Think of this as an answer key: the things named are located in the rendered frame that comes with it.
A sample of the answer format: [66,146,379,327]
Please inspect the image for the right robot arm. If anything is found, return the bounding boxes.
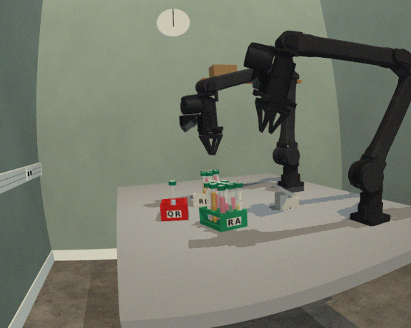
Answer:
[179,68,304,188]

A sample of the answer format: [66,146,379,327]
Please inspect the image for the red block with round holes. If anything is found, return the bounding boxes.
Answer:
[160,198,188,221]

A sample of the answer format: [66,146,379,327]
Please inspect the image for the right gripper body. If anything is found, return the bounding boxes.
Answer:
[198,112,223,135]

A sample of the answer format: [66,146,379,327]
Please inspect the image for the green tube rack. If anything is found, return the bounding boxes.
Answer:
[199,206,248,232]

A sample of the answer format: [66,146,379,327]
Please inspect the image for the test tube with green cap and pink liquid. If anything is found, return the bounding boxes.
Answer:
[217,185,226,213]

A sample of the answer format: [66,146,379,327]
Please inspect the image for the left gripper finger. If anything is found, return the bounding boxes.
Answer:
[268,109,290,134]
[255,100,274,133]

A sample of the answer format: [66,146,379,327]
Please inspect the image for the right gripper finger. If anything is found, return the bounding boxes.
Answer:
[199,135,217,155]
[203,134,223,155]

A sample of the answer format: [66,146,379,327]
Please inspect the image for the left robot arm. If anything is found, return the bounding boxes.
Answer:
[243,31,411,226]

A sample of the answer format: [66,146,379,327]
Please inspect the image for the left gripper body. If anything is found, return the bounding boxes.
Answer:
[253,74,297,113]

